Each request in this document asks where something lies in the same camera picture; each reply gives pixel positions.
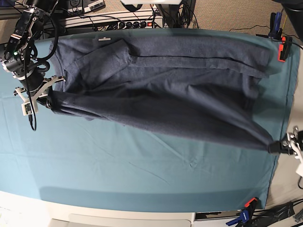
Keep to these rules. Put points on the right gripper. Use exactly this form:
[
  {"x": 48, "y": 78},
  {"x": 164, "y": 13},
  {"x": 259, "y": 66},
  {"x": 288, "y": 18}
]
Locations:
[{"x": 41, "y": 92}]

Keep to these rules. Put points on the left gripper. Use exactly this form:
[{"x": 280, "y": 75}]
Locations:
[{"x": 292, "y": 145}]

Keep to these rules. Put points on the blue-grey heathered T-shirt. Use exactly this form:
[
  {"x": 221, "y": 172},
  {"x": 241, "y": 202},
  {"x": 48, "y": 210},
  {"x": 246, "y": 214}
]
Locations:
[{"x": 195, "y": 87}]

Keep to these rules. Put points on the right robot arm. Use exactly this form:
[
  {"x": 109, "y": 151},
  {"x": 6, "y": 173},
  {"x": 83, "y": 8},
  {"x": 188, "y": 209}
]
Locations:
[{"x": 19, "y": 55}]

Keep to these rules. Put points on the teal table cloth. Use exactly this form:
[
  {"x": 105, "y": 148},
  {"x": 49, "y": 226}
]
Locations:
[{"x": 106, "y": 165}]

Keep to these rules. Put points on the black plastic bag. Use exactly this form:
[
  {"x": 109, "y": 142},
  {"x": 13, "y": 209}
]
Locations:
[{"x": 273, "y": 215}]

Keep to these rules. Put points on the blue orange clamp bottom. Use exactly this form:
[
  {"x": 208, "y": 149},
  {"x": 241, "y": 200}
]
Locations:
[{"x": 246, "y": 214}]

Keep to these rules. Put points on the orange black clamp top right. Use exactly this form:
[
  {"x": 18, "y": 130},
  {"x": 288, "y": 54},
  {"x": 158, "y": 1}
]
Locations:
[{"x": 284, "y": 48}]

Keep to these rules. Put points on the blue clamp top right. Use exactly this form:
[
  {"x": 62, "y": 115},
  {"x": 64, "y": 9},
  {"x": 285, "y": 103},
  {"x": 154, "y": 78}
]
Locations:
[{"x": 275, "y": 31}]

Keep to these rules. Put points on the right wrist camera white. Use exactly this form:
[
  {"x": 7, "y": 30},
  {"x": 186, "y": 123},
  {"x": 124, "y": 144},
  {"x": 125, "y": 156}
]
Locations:
[{"x": 28, "y": 109}]

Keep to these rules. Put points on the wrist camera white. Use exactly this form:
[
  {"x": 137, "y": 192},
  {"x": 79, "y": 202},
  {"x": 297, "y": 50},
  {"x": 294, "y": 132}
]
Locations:
[
  {"x": 299, "y": 170},
  {"x": 28, "y": 109}
]

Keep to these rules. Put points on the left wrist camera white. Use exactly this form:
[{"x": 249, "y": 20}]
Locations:
[{"x": 299, "y": 170}]

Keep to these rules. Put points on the power strip with red switch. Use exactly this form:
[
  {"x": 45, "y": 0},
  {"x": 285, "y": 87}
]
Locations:
[{"x": 151, "y": 23}]

